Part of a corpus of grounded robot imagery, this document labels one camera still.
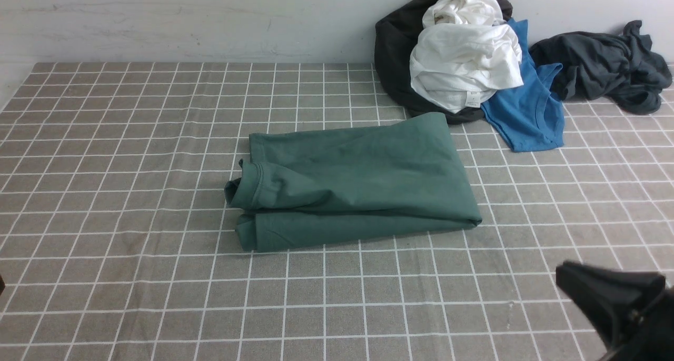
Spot green long-sleeved shirt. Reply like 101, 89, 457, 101
224, 113, 482, 252

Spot dark grey crumpled shirt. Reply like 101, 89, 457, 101
529, 20, 672, 115

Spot blue shirt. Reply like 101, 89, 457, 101
481, 18, 565, 152

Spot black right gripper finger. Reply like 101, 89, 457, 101
556, 261, 667, 350

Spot black garment under pile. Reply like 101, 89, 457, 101
374, 0, 513, 125

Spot white shirt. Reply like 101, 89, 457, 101
410, 0, 524, 113

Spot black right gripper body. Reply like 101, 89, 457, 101
599, 288, 673, 360

